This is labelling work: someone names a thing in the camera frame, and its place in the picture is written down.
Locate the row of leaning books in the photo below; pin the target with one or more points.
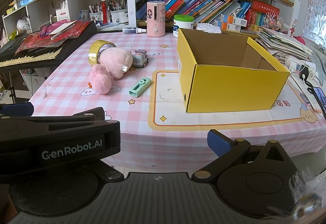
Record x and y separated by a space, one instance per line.
186 2

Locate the colourful candy bouquet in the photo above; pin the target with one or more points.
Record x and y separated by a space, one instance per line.
273 21

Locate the white glue bottle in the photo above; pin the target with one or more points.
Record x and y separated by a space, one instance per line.
131 30

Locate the orange and white box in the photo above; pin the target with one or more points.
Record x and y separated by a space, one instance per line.
228 27
233 19

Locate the white shelf unit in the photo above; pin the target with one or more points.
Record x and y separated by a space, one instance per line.
76 0

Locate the stack of papers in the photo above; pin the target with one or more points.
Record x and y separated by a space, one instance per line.
280 44

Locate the pink humidifier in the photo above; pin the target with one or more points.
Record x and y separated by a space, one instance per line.
155 20

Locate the white tissue pack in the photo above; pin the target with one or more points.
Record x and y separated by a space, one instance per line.
207 28

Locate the black electronic keyboard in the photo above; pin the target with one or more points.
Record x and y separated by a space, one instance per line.
15 57

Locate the gold tape roll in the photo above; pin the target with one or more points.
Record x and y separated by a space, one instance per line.
93 52

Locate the red paper sheets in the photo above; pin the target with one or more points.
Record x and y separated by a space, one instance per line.
33 42

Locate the smartphone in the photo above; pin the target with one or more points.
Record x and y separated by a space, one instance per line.
320 99

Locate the pink plush toy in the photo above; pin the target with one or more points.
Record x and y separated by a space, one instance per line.
114 63

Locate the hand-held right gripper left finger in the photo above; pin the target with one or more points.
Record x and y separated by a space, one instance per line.
109 171

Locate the red doll ornament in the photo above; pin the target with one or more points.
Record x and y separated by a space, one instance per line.
104 10

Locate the yellow cardboard box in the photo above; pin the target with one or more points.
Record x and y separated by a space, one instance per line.
229 86

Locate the white pen cup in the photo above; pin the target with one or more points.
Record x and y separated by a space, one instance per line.
119 16
96 16

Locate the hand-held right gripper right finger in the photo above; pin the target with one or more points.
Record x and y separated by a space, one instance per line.
218 143

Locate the alphabet wall poster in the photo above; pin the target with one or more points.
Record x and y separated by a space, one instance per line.
315 5

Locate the white card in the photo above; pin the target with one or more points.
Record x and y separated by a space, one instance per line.
62 27

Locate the red boxed book set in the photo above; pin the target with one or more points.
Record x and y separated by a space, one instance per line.
264 9

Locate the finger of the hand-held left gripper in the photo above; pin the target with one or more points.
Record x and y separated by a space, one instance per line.
15 109
89 114

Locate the grey toy car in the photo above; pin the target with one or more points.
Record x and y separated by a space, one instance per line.
140 59

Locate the white jar with green lid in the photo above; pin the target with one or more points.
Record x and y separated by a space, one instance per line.
182 26

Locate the white box with red label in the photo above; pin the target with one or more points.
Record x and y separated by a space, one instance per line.
62 15

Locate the pink checkered tablecloth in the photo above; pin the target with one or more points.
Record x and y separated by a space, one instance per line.
76 86

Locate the white power strip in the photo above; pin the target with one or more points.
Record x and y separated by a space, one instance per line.
295 61

